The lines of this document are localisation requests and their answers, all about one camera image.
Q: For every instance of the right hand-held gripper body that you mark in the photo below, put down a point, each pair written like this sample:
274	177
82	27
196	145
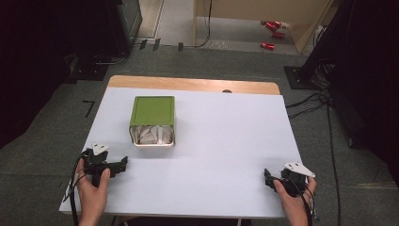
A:
293	182

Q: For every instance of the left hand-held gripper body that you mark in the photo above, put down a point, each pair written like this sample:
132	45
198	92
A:
96	164

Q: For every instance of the pile of white paper scraps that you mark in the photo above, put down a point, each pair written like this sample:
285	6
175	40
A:
152	135

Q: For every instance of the green box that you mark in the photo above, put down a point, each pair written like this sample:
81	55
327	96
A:
152	110

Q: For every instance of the person's right hand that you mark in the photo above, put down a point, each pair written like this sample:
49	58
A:
295	205

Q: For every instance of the person's left hand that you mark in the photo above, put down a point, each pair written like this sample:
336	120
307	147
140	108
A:
92	197

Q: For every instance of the black angled tape mark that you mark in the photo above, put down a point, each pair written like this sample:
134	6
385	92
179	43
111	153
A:
89	108

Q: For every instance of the white table sheet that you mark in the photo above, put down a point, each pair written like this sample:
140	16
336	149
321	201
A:
213	150

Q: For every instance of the black floor plate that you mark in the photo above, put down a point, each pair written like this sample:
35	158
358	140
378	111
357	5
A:
87	71

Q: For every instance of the wooden table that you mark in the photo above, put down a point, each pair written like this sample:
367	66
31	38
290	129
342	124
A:
188	84

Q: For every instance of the black stand base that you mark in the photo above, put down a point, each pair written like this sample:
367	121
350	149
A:
296	78

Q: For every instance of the black tape strip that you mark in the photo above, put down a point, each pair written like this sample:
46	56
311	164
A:
143	44
180	46
156	44

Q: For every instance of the dark curtain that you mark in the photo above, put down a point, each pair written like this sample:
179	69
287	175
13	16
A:
37	56
367	78

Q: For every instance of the red object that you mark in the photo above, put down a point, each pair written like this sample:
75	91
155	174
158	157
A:
272	25
267	46

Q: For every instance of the black cabinet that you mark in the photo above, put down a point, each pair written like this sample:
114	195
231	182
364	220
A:
124	25

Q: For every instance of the wooden partition board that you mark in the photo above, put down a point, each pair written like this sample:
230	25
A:
251	9

